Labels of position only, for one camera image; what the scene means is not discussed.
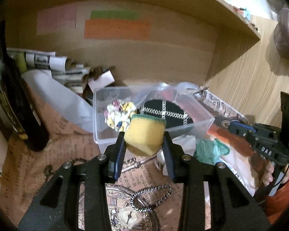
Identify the black pouch with chain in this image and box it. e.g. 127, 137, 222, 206
139, 100, 194, 128

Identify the yellow green sponge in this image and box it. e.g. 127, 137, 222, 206
124, 114, 166, 157

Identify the floral fabric scrunchie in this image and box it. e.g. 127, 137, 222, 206
104, 99, 137, 132

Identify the person right hand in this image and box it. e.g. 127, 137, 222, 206
261, 161, 289, 186

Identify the green knitted cloth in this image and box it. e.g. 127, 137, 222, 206
193, 138, 230, 165

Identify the orange cloth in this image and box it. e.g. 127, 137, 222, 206
179, 88, 254, 157

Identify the clear plastic bin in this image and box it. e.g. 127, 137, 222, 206
93, 82, 214, 152

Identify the brown hanging bag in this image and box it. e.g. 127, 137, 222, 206
274, 5, 289, 60

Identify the wooden shelf unit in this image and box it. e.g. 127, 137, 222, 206
0, 0, 289, 126

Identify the stack of newspapers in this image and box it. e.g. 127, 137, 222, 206
7, 47, 116, 97

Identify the dark wine bottle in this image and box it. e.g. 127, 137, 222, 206
0, 17, 49, 152

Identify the orange sticky note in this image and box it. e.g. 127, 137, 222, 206
84, 19, 151, 41

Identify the green sticky note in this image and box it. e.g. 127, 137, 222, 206
90, 10, 140, 20

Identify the pink sticky note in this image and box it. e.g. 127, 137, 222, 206
36, 3, 78, 35

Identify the black white braided cord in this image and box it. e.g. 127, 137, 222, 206
130, 184, 174, 213

